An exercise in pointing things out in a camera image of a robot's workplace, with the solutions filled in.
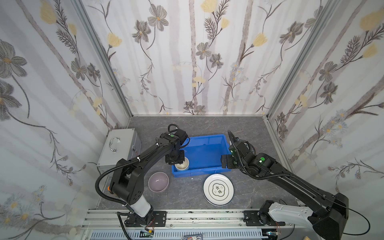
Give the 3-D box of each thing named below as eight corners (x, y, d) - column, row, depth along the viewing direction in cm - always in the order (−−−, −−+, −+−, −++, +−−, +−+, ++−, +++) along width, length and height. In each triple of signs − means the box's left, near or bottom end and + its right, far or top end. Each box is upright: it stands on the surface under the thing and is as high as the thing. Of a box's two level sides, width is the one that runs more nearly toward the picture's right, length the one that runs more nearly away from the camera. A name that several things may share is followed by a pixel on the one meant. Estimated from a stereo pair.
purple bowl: (148, 194, 84) (146, 190, 79) (152, 175, 91) (149, 171, 86) (168, 194, 84) (166, 191, 79) (170, 175, 91) (169, 171, 86)
